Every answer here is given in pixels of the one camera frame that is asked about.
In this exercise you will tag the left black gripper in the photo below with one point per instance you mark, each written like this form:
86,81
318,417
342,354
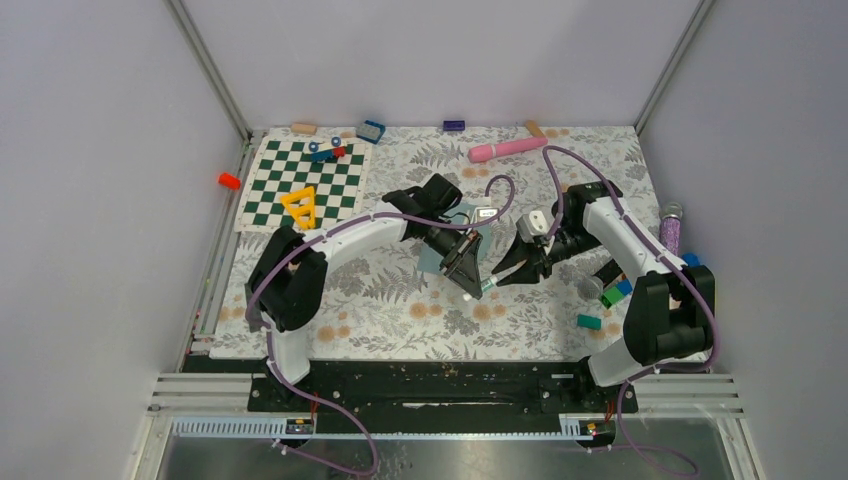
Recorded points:
464,271

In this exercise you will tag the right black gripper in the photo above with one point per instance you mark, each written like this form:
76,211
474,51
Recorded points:
527,274

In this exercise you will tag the teal green envelope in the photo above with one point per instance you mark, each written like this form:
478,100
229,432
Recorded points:
429,260

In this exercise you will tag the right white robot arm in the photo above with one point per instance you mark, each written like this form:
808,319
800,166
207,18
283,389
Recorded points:
671,303

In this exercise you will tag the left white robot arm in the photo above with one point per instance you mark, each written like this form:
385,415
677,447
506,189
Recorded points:
285,289

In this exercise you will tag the floral patterned table mat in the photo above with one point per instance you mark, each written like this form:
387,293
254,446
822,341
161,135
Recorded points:
380,307

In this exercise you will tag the teal small block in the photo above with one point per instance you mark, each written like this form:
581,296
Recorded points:
589,322

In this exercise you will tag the colourful stacked block toy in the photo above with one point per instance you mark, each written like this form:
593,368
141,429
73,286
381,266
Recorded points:
621,288

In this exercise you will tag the pink marker pen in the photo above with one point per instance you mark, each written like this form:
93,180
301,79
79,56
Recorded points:
486,152

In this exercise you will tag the beige wooden cylinder right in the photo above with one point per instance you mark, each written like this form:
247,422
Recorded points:
534,129

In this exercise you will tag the beige wooden cylinder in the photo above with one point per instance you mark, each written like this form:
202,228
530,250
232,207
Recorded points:
534,129
303,128

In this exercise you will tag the purple lego brick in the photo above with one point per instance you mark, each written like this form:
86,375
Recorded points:
453,125

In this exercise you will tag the green white chessboard mat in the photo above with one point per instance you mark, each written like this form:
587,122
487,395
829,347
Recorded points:
282,165

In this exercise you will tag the purple glitter microphone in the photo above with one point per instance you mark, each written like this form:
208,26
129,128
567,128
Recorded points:
670,227

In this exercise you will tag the blue grey lego brick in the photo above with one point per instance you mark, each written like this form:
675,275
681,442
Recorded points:
370,131

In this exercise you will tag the blue red toy car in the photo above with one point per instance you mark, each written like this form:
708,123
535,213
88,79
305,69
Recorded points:
330,150

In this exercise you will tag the beige wooden cylinder left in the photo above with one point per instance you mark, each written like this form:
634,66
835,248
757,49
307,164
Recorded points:
303,128

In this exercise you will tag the red cylinder block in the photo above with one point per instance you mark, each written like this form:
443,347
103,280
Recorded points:
229,181

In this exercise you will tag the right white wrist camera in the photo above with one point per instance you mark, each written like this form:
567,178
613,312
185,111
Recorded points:
534,228

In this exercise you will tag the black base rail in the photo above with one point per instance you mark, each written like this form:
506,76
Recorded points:
468,397

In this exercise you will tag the yellow triangle frame toy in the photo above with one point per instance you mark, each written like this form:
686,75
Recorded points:
301,207

